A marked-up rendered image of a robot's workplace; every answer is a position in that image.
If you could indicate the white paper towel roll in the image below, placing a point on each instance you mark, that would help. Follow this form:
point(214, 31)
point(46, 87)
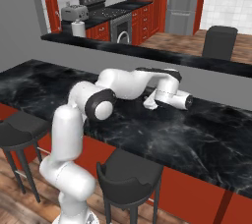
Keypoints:
point(78, 28)

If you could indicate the silver fridge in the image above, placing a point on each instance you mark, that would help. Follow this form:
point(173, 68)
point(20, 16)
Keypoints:
point(181, 2)

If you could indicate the red tall cabinet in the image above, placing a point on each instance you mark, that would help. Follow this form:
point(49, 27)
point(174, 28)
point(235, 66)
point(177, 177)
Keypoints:
point(146, 5)

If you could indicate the silver toaster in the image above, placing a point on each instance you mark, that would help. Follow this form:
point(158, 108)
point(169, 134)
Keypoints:
point(74, 12)

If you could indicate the black and silver stove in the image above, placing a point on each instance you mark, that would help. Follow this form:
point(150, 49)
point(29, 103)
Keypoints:
point(108, 15)

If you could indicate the red lower cabinets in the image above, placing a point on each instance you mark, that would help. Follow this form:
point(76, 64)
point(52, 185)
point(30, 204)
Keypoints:
point(97, 32)

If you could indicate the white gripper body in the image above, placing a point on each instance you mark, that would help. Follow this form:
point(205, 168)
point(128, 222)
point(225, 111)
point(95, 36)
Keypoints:
point(150, 101)

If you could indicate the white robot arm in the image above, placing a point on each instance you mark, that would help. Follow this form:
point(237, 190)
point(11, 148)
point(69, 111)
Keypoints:
point(69, 133)

